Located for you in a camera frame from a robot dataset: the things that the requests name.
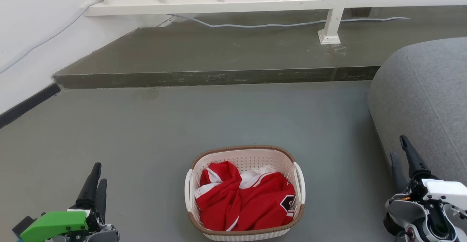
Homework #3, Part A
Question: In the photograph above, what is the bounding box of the black baseboard strip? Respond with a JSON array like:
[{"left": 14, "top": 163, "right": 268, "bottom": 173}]
[{"left": 0, "top": 83, "right": 62, "bottom": 129}]

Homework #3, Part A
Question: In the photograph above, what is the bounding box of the red white sports jersey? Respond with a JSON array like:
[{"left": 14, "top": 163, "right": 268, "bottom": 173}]
[{"left": 195, "top": 161, "right": 296, "bottom": 232}]

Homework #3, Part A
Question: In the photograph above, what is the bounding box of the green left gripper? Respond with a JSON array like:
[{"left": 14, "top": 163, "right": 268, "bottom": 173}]
[{"left": 12, "top": 163, "right": 108, "bottom": 242}]

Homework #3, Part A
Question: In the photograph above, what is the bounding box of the white wooden railing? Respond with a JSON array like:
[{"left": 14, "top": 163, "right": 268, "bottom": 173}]
[{"left": 85, "top": 0, "right": 467, "bottom": 45}]

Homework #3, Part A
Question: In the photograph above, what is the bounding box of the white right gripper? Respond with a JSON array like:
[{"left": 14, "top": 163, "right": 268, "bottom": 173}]
[{"left": 390, "top": 136, "right": 467, "bottom": 212}]

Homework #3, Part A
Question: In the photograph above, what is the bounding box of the grey fabric sofa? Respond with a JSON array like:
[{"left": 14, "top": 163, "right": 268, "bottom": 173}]
[{"left": 367, "top": 37, "right": 467, "bottom": 188}]

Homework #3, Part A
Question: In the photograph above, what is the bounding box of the white laundry basket brown rim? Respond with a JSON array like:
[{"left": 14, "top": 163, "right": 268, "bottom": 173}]
[{"left": 184, "top": 145, "right": 306, "bottom": 242}]

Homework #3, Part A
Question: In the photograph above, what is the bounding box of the light grey cable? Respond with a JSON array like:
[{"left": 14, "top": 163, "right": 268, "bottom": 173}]
[
  {"left": 167, "top": 13, "right": 411, "bottom": 29},
  {"left": 0, "top": 0, "right": 103, "bottom": 75}
]

